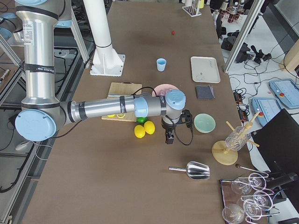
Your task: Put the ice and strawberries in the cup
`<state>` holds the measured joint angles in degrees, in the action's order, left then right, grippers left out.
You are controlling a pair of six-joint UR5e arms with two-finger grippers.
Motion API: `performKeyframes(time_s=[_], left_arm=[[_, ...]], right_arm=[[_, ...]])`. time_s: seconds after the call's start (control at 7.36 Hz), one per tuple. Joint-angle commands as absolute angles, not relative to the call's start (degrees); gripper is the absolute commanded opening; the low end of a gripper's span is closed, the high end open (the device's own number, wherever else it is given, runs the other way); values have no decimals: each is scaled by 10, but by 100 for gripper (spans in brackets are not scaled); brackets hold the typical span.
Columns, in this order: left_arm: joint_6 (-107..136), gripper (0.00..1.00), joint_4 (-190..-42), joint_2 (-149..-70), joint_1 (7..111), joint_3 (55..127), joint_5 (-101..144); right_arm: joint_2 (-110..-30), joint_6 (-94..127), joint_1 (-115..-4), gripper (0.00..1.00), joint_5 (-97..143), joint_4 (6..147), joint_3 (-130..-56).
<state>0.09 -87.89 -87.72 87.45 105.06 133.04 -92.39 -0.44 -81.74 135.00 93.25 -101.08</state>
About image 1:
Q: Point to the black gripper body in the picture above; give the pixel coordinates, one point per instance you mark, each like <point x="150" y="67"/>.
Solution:
<point x="168" y="128"/>

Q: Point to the light blue plastic cup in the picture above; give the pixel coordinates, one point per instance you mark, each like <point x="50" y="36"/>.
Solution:
<point x="161" y="64"/>

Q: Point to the wooden cup drying stand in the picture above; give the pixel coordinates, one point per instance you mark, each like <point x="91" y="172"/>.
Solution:
<point x="222" y="153"/>

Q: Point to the wine glass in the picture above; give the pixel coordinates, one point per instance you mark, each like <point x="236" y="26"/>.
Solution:
<point x="233" y="214"/>

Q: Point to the grey folded cloth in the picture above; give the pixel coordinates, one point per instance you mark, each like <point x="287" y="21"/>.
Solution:
<point x="204" y="92"/>

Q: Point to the black monitor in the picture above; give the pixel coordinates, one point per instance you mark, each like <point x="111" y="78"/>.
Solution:
<point x="279" y="143"/>

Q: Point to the yellow lemon near board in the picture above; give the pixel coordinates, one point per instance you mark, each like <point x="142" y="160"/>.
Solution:
<point x="149" y="127"/>

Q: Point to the mint green bowl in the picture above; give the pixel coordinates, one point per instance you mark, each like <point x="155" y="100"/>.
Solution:
<point x="204" y="123"/>

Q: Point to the yellow lemon far from board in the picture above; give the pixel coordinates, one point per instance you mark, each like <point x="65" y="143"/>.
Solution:
<point x="139" y="131"/>

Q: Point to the clear glass on stand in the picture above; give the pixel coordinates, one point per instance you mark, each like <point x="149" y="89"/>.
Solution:
<point x="237" y="139"/>

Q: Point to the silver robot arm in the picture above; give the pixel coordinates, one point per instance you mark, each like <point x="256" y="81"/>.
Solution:
<point x="42" y="114"/>

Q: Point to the pink bowl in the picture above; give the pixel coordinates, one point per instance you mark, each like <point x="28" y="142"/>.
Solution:
<point x="162" y="89"/>

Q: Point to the green lime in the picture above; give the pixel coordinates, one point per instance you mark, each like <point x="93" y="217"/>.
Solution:
<point x="141" y="120"/>

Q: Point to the blue teach pendant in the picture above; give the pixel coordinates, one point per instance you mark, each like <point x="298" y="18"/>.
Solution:
<point x="287" y="91"/>
<point x="268" y="108"/>

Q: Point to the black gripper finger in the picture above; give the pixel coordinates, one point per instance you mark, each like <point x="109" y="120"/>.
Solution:
<point x="167" y="139"/>
<point x="171" y="139"/>

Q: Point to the metal ice scoop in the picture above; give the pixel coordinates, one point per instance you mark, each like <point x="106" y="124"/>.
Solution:
<point x="194" y="170"/>

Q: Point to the blue teach pendant upper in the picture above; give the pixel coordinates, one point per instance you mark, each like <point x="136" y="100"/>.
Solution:
<point x="287" y="91"/>

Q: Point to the black glass rack tray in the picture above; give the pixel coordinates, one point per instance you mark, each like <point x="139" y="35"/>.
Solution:
<point x="257" y="205"/>

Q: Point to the blue teach pendant lower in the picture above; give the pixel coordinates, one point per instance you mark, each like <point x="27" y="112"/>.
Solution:
<point x="268" y="108"/>

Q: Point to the wooden cutting board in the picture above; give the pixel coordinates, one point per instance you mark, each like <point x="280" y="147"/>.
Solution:
<point x="123" y="89"/>

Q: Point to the cream rabbit serving tray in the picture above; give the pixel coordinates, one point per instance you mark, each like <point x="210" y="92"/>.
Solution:
<point x="204" y="70"/>

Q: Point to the white wire rack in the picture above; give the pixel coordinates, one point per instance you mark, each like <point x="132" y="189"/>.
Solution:
<point x="192" y="7"/>

